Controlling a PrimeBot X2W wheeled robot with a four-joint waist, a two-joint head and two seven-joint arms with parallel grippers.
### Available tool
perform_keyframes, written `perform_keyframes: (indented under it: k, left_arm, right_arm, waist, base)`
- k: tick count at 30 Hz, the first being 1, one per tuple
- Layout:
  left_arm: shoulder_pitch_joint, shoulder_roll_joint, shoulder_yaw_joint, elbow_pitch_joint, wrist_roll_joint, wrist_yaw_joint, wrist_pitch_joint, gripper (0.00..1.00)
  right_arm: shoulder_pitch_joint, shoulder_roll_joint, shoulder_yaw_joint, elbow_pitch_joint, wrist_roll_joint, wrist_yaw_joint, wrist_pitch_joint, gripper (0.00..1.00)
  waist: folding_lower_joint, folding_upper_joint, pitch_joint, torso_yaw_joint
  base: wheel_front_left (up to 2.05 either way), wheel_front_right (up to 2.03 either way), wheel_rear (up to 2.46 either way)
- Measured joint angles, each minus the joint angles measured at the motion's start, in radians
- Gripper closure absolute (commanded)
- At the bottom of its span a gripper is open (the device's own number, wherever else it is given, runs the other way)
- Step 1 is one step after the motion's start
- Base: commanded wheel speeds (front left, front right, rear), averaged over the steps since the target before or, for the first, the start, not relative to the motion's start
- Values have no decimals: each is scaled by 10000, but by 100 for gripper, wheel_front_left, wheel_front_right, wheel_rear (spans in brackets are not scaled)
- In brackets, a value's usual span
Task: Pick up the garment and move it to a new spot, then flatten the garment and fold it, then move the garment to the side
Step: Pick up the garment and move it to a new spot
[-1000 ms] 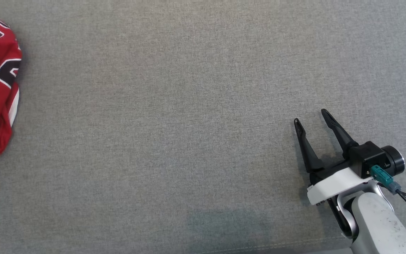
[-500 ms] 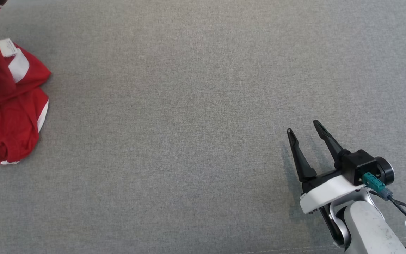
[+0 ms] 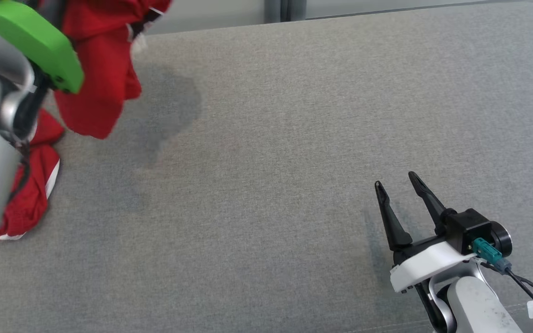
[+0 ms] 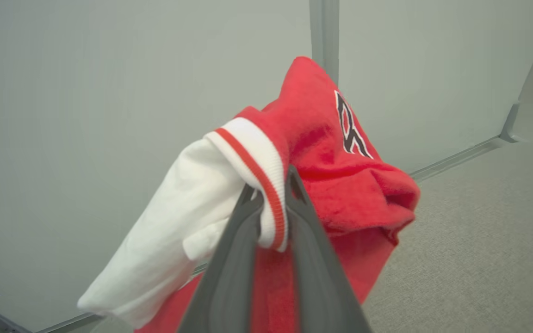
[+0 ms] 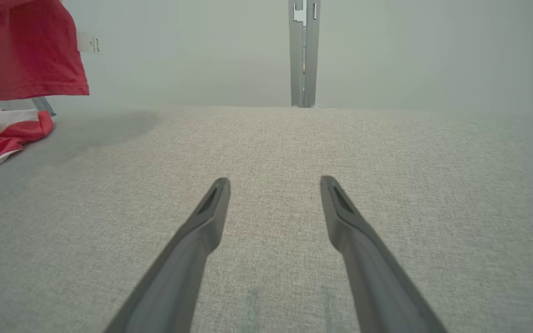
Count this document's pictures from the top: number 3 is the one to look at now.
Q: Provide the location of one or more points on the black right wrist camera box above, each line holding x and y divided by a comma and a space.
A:
465, 229

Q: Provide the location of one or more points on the red basketball jersey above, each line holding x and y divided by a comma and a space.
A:
102, 69

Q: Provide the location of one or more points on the red shorts with white stripes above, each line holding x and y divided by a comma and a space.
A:
30, 194

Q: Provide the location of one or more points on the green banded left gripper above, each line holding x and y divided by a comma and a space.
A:
35, 41

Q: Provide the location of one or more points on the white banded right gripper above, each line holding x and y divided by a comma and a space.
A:
426, 266

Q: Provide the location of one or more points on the grey vertical pole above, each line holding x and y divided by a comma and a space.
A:
285, 10

